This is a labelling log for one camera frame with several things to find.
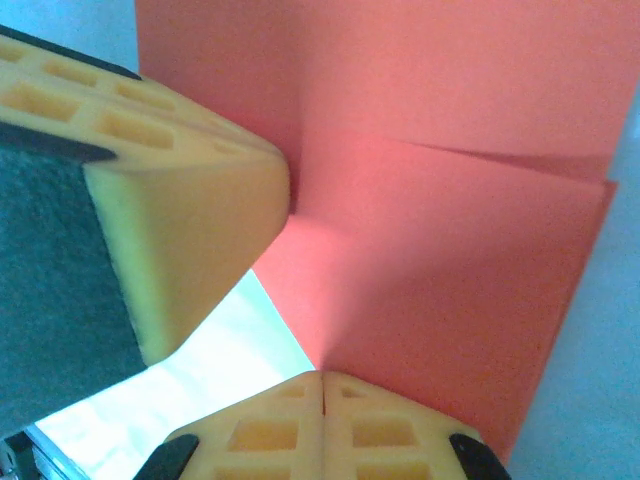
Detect aluminium mounting rail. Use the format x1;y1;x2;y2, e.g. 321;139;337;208
0;424;71;480

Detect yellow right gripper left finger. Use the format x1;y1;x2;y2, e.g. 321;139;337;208
134;372;324;480

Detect orange paper sheet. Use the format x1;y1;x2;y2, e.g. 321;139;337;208
134;0;640;466

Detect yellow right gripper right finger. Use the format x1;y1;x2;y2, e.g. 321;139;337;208
323;373;511;480

